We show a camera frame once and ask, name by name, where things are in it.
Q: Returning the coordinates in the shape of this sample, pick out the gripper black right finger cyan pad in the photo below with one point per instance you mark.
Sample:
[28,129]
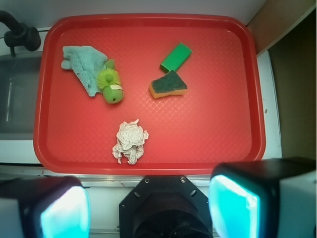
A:
[272,198]

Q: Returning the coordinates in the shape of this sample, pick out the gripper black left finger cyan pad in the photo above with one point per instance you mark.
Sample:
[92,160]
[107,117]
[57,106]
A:
[50,207]

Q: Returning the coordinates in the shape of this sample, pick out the green plush animal toy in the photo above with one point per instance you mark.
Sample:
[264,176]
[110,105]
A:
[95,71]

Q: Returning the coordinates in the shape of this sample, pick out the crumpled white paper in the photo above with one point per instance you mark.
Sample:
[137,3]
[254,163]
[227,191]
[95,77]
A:
[130,140]

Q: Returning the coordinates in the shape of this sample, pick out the red plastic tray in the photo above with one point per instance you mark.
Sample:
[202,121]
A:
[219,119]

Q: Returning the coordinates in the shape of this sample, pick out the steel sink basin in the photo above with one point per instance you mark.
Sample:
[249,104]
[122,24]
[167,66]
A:
[19,77]

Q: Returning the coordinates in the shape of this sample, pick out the orange sponge, green scrub top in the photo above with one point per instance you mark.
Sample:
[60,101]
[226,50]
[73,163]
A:
[169,85]

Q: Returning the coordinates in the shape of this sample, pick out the green rectangular block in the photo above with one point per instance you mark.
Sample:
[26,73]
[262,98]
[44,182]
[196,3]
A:
[176,58]

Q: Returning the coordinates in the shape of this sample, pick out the black faucet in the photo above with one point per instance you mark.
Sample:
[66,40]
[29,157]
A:
[19,34]

